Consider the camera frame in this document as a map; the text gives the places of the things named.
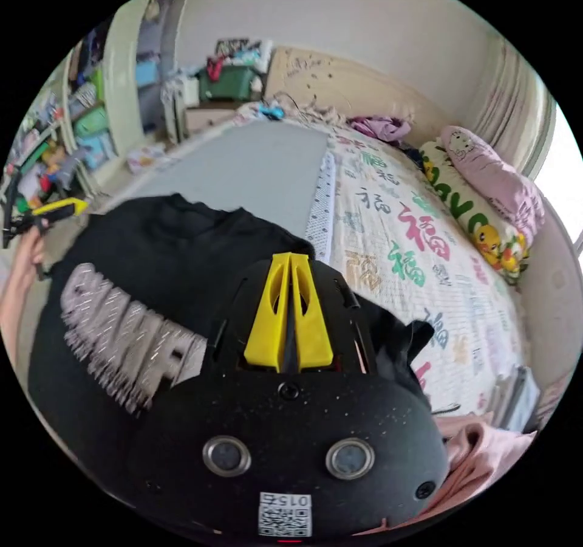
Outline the window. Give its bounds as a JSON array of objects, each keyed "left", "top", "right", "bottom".
[{"left": 531, "top": 102, "right": 583, "bottom": 256}]

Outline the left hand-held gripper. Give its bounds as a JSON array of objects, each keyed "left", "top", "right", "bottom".
[{"left": 1, "top": 163, "right": 90, "bottom": 281}]

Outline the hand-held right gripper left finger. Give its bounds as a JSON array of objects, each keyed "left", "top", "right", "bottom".
[{"left": 244, "top": 253, "right": 293, "bottom": 373}]

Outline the pink garment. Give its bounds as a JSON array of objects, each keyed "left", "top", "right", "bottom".
[{"left": 353, "top": 412, "right": 539, "bottom": 537}]

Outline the grey folded cloth stack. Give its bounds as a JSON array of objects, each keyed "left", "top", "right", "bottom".
[{"left": 482, "top": 363, "right": 544, "bottom": 432}]

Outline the green storage box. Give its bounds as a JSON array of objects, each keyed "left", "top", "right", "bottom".
[{"left": 197, "top": 64, "right": 257, "bottom": 101}]

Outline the person's left forearm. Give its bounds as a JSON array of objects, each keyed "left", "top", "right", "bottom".
[{"left": 0, "top": 255, "right": 44, "bottom": 365}]

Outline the pile of clothes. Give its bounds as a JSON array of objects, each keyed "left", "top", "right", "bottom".
[{"left": 347, "top": 115, "right": 414, "bottom": 148}]

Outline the pink pillow with cat print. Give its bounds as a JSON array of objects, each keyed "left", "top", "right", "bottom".
[{"left": 440, "top": 125, "right": 546, "bottom": 249}]

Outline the beige drawer cabinet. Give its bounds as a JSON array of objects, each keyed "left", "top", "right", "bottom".
[{"left": 183, "top": 101, "right": 240, "bottom": 137}]

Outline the black lettered short sleeve shirt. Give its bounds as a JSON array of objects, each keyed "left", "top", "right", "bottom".
[{"left": 28, "top": 193, "right": 436, "bottom": 518}]

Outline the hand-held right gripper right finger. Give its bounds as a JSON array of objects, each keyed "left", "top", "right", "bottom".
[{"left": 290, "top": 253, "right": 334, "bottom": 371}]

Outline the pale curtain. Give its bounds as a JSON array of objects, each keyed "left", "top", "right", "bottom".
[{"left": 471, "top": 38, "right": 564, "bottom": 181}]

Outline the grey flat board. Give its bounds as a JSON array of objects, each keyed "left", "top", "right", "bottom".
[{"left": 107, "top": 120, "right": 330, "bottom": 243}]

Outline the white pillow with cartoon print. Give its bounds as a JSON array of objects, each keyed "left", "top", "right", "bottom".
[{"left": 418, "top": 140, "right": 533, "bottom": 286}]

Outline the bed with printed quilt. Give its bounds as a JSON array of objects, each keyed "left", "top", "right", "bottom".
[{"left": 234, "top": 45, "right": 583, "bottom": 425}]

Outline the white shelf with toys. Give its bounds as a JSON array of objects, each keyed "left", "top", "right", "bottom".
[{"left": 0, "top": 38, "right": 117, "bottom": 224}]

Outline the person's left hand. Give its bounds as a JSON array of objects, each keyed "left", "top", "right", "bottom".
[{"left": 17, "top": 225, "right": 47, "bottom": 279}]

